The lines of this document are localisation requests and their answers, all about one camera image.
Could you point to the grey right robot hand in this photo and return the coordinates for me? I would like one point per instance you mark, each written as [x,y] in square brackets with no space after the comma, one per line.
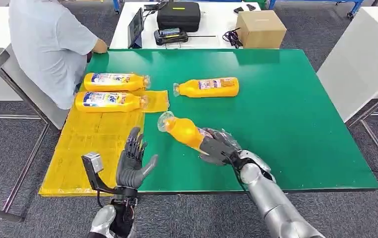
[217,149]

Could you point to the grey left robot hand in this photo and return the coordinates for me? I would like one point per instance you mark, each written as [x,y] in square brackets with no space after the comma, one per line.
[131,170]

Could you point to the orange drink bottle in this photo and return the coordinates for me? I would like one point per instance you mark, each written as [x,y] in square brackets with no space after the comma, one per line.
[208,88]
[184,131]
[110,101]
[116,83]

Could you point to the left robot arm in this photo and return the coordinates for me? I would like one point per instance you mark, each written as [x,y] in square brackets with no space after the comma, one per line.
[103,218]

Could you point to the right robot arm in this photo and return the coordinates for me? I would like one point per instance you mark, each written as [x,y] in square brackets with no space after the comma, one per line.
[274,203]

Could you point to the large yellow sheet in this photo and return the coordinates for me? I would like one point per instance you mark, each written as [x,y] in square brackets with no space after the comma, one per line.
[87,148]

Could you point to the small yellow plastic sheet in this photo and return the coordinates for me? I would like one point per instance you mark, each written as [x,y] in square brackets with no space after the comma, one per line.
[157,101]

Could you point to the green table mat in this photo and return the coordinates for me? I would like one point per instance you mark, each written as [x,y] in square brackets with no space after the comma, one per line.
[291,131]

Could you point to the black handheld controller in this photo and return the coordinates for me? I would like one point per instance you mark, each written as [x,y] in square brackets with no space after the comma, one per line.
[171,36]

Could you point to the light grey table steel legs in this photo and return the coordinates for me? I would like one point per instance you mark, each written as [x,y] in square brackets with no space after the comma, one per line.
[28,98]

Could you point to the cardboard box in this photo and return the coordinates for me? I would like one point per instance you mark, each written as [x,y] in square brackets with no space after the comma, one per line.
[261,29]

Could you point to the black carrying case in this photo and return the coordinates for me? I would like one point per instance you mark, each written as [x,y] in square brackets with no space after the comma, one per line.
[179,16]

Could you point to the black tablet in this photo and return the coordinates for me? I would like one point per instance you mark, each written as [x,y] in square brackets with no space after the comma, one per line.
[135,28]

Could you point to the person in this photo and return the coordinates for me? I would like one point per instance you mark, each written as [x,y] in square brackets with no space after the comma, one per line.
[44,49]

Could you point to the green panel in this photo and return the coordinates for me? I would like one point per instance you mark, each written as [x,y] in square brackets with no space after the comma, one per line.
[256,3]

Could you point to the pale grey table steel legs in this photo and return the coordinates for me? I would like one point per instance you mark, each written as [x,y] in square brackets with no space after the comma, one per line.
[356,65]

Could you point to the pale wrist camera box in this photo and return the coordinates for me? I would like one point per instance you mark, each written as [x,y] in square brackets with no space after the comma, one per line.
[93,162]

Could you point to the black camera bracket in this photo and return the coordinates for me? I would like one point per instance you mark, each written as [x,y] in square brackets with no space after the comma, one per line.
[93,180]

